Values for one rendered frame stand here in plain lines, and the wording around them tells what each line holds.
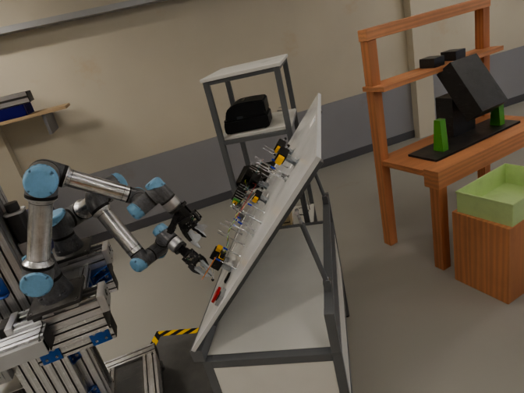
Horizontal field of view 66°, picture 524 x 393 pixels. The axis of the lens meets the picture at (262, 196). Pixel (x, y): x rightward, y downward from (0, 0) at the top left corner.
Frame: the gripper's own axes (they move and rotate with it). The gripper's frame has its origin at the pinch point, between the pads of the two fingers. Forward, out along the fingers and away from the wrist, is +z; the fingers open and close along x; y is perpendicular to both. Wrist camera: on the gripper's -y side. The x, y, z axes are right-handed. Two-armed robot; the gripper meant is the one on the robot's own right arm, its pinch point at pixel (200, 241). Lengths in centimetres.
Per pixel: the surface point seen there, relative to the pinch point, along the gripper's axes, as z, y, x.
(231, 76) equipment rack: -46, 26, 98
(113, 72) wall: -127, -159, 302
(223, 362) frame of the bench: 41, -10, -32
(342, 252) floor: 142, -15, 169
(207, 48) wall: -83, -70, 359
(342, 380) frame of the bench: 74, 29, -29
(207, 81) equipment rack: -53, 11, 97
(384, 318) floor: 149, 16, 76
